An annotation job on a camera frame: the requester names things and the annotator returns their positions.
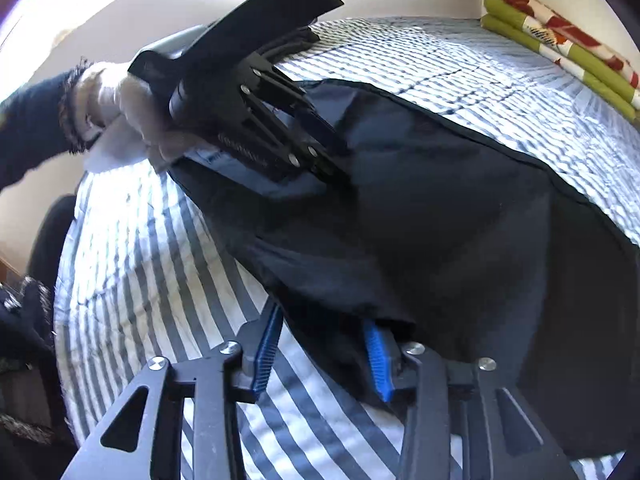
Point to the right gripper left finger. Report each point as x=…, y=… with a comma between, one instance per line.
x=139, y=437

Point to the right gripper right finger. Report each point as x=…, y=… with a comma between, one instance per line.
x=501, y=435

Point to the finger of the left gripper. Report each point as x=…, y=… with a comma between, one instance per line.
x=313, y=160
x=313, y=134

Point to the black pants pink trim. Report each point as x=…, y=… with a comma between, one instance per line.
x=449, y=238

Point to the left forearm dark sleeve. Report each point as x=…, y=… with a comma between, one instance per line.
x=38, y=123

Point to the left hand white glove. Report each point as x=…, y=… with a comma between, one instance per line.
x=117, y=116

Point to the stack of folded dark clothes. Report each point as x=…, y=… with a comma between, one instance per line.
x=299, y=40

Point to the blue white striped quilt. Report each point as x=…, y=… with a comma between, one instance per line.
x=141, y=276

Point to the folded green red blanket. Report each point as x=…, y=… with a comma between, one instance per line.
x=544, y=31

